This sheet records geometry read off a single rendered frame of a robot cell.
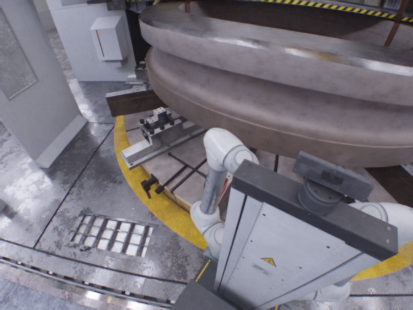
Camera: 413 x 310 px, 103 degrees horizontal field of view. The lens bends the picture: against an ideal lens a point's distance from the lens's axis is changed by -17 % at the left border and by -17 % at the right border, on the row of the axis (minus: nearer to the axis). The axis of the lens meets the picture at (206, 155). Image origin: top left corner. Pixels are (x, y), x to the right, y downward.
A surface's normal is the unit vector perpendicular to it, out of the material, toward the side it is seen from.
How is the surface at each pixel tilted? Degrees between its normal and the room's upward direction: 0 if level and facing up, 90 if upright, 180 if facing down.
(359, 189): 61
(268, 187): 0
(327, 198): 0
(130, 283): 0
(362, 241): 90
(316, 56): 45
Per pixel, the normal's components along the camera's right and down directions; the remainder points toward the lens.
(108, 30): -0.12, 0.70
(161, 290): 0.00, -0.70
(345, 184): -0.48, 0.18
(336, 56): -0.22, -0.02
